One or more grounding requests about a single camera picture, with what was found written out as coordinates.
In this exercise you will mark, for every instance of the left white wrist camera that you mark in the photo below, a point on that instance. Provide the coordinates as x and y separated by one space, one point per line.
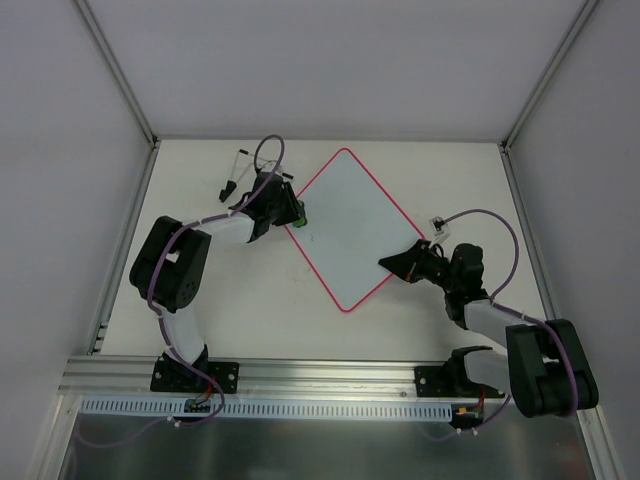
274 167

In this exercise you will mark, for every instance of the wire whiteboard stand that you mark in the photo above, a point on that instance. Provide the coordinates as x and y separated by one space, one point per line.
241 166

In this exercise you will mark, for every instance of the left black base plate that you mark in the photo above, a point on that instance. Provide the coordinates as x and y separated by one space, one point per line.
170 376

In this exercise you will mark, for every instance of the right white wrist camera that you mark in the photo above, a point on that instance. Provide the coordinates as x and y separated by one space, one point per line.
440 230

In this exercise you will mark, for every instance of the left aluminium frame post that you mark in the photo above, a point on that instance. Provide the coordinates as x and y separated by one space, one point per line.
109 58

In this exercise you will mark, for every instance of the aluminium frame post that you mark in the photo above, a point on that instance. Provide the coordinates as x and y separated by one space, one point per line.
568 39
109 58

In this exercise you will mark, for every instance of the pink framed whiteboard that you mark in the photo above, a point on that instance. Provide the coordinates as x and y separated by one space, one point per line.
352 222

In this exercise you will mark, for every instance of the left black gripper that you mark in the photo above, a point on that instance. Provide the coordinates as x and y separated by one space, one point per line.
288 203

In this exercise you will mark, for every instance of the aluminium mounting rail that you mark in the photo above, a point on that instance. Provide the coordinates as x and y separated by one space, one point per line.
258 378

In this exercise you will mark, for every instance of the white slotted cable duct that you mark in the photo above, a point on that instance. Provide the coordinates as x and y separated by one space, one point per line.
269 409

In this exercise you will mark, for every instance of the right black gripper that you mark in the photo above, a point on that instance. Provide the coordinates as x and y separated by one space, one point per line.
417 261

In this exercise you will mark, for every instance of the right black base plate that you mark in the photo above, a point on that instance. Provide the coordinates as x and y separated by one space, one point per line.
434 381

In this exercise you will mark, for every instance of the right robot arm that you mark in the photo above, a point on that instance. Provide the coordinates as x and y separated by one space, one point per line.
544 368

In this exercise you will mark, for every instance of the green whiteboard eraser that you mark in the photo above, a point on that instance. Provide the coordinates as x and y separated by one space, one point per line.
301 218

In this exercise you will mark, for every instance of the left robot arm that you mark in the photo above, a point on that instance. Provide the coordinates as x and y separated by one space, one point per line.
168 270

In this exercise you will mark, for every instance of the right aluminium frame post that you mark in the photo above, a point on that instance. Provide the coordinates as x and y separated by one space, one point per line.
568 39

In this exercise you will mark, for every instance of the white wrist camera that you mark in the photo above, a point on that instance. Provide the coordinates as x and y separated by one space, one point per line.
274 167
440 230

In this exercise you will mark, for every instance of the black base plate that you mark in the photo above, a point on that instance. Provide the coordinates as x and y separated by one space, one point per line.
434 381
170 376

